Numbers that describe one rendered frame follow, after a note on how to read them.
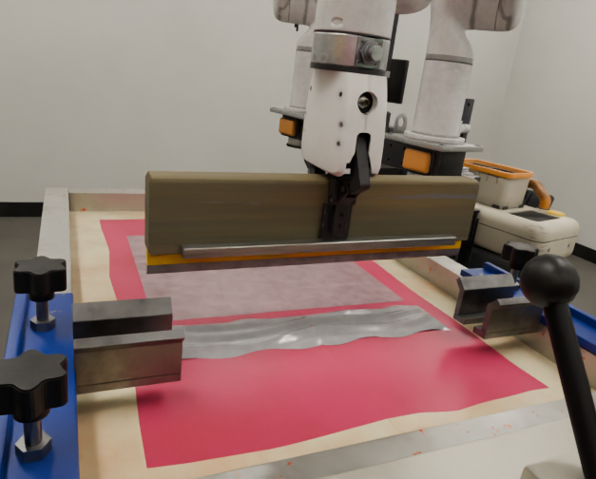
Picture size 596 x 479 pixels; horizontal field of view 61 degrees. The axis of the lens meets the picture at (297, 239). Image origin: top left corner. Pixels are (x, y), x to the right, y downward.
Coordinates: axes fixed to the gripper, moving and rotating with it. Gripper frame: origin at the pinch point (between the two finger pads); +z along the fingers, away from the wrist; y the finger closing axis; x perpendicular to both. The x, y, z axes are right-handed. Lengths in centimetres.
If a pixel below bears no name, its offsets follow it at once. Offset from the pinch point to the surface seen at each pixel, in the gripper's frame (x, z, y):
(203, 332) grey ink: 12.7, 13.5, 1.2
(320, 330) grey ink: -0.4, 13.5, -1.2
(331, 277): -9.6, 14.2, 14.0
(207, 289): 9.4, 14.0, 12.8
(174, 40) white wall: -48, -23, 361
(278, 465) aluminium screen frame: 13.3, 10.2, -22.6
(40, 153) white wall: 45, 65, 360
